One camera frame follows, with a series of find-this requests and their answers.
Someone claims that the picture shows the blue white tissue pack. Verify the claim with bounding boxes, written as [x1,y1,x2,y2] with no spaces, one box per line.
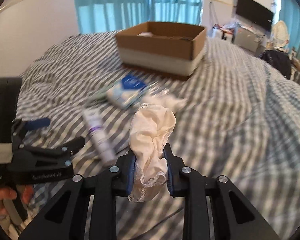
[106,75,147,109]

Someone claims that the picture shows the cream lace underwear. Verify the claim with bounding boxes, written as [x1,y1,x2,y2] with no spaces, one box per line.
[128,103,176,203]

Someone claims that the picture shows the person's left hand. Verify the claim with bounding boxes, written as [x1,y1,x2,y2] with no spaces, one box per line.
[0,184,35,221]

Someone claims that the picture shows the white purple tube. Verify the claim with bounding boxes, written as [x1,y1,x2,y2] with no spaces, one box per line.
[82,108,116,166]

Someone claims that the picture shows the white headboard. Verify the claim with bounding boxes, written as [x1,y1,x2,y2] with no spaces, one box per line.
[0,0,79,76]

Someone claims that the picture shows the teal window curtain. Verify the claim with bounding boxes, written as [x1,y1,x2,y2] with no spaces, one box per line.
[74,0,202,34]

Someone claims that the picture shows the brown cardboard box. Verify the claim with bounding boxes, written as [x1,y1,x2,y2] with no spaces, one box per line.
[115,21,207,80]

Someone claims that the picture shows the black backpack on chair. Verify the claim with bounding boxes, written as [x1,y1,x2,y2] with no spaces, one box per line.
[258,50,292,80]

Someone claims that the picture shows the silver mini fridge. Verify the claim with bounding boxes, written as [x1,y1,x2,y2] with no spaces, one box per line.
[234,26,264,53]

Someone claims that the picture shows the white suitcase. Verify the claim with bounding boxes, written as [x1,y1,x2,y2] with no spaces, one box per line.
[211,28,233,43]

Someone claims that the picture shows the white oval vanity mirror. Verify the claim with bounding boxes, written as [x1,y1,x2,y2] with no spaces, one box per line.
[271,20,289,49]

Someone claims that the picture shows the clear plastic bag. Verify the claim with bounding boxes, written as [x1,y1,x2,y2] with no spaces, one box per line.
[223,19,241,30]

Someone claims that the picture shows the teal right curtain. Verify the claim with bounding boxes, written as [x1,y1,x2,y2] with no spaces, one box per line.
[279,0,300,59]

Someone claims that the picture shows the black wall television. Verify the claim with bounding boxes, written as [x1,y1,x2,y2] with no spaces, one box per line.
[236,0,274,31]

